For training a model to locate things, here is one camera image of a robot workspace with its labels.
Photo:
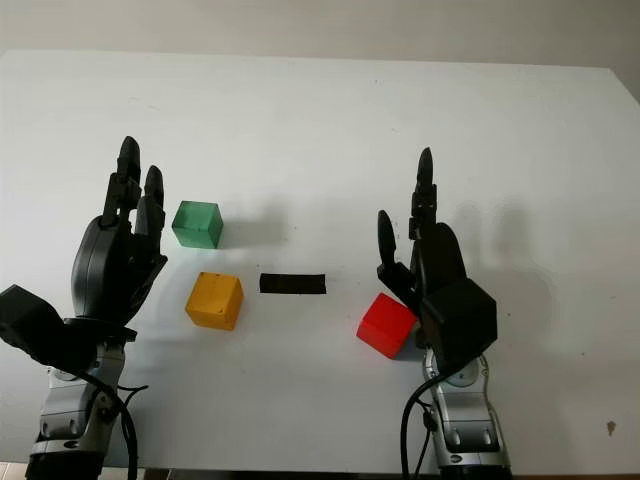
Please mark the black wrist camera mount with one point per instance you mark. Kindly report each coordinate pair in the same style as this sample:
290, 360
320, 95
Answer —
35, 325
462, 320

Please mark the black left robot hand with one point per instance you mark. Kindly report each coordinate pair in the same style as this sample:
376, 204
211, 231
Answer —
100, 270

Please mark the green cube block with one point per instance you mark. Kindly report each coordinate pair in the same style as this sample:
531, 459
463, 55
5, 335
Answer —
196, 224

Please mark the red cube block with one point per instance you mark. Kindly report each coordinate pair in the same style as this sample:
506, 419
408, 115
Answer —
386, 322

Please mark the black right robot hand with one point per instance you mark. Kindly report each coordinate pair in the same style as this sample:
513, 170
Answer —
442, 255

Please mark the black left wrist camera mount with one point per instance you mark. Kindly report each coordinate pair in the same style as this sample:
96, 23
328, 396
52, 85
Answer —
35, 325

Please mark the black tape strip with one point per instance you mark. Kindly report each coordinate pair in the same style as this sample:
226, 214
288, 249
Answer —
292, 284

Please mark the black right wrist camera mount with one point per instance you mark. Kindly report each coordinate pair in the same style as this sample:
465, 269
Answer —
462, 320

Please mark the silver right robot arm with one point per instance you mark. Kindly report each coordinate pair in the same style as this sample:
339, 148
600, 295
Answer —
470, 425

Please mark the yellow cube block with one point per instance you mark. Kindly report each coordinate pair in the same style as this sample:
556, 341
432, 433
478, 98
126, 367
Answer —
214, 300

